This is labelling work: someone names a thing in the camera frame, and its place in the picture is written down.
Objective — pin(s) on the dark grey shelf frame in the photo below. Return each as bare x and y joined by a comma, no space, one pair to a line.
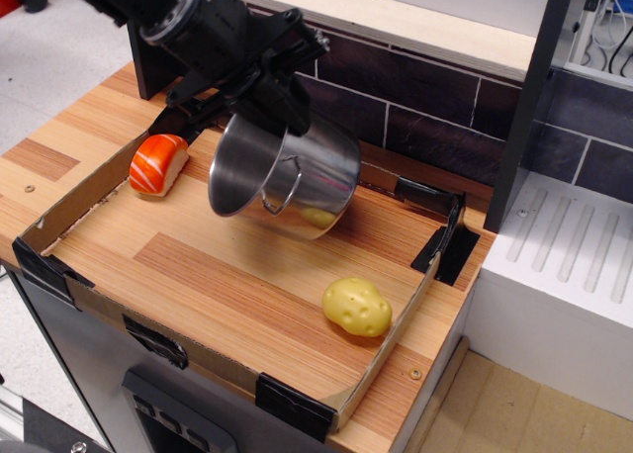
429,113

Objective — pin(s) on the stainless steel pot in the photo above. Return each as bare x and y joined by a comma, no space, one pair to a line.
299,186

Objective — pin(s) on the black oven control panel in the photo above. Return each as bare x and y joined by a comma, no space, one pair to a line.
170,426

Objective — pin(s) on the yellow potato toy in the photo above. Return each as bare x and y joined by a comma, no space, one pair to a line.
357,306

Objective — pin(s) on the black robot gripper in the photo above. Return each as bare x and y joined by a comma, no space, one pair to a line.
249,60

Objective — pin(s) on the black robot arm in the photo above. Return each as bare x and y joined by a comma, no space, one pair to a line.
234,60

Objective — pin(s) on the white sink drainboard unit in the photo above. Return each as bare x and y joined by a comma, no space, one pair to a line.
553,300

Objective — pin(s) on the cardboard fence with black tape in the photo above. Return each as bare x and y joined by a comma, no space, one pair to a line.
235,301

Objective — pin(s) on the salmon sushi toy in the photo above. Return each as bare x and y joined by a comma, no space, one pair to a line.
157,163

